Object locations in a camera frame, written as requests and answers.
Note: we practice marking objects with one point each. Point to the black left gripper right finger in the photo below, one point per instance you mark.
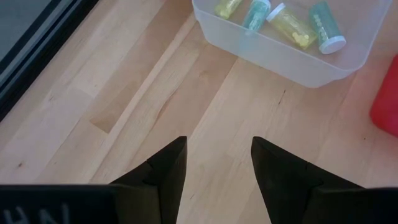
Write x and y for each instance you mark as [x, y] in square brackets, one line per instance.
[280, 177]

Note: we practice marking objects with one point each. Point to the clear plastic bin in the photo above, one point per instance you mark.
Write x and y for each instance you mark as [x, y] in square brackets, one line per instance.
[280, 59]

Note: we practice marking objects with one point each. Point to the teal medicine bottle white cap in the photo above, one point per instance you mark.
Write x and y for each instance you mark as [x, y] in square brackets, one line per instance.
[326, 28]
[256, 15]

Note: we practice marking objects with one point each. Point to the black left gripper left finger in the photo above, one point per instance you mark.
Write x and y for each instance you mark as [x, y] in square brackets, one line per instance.
[170, 175]

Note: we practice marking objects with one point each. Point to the red plastic bin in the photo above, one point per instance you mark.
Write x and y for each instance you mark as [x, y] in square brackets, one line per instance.
[387, 105]

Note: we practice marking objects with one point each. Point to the yellow medicine bottle white cap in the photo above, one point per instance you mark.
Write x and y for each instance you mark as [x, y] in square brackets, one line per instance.
[227, 7]
[292, 26]

